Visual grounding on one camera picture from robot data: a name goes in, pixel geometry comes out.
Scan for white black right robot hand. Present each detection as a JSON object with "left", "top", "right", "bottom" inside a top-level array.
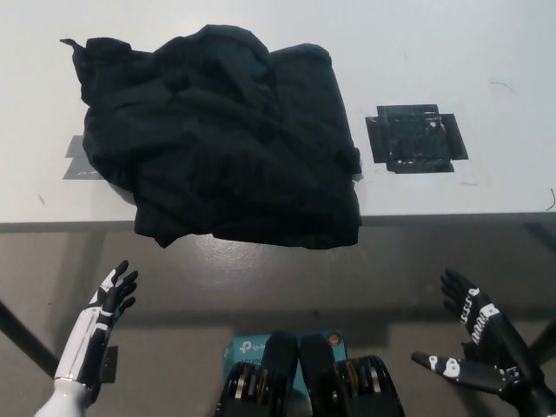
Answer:
[{"left": 411, "top": 268, "right": 545, "bottom": 399}]

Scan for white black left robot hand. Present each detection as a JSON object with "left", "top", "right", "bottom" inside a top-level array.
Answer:
[{"left": 52, "top": 259, "right": 140, "bottom": 386}]

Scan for black Columbia jacket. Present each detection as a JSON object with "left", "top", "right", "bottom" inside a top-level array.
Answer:
[{"left": 59, "top": 24, "right": 364, "bottom": 251}]

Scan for teal tp-link box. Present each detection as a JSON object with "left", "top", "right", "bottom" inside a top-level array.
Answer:
[{"left": 223, "top": 328, "right": 348, "bottom": 393}]

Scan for grey tape patch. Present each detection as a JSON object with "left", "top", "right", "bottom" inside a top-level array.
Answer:
[{"left": 63, "top": 134, "right": 115, "bottom": 182}]

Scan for black square tape patch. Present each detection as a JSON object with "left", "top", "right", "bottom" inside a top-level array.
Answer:
[{"left": 364, "top": 103, "right": 469, "bottom": 175}]

